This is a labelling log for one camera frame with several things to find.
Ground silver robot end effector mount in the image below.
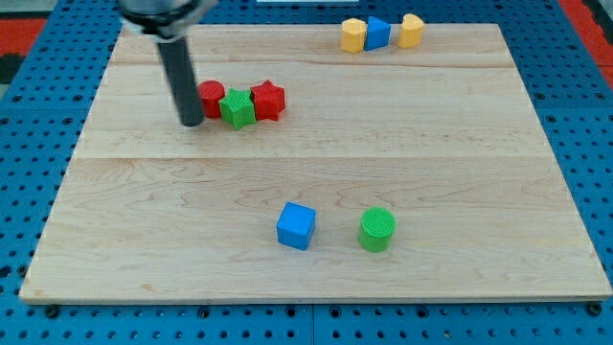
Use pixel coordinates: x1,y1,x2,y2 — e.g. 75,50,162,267
117,0,218,40

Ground green star block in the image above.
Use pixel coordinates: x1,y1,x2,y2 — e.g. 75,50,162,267
218,88,257,130

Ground red cylinder block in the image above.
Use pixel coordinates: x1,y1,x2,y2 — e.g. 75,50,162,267
197,80,225,119

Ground yellow heart block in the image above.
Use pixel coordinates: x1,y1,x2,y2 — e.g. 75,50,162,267
397,13,425,49

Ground yellow pentagon block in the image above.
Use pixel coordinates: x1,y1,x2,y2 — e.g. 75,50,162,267
340,18,367,53

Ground light wooden board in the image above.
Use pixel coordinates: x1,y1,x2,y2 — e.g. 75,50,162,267
20,24,612,305

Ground blue triangle block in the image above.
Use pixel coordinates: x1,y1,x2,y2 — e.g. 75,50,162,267
364,16,392,51

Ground blue cube block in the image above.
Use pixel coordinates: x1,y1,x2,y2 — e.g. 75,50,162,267
277,202,316,250

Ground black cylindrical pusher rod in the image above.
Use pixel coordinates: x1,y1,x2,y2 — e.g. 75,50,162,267
157,37,205,127

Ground green cylinder block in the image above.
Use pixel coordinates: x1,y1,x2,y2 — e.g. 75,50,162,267
358,207,397,253

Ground red star block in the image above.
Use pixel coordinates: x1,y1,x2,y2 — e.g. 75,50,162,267
250,80,285,121

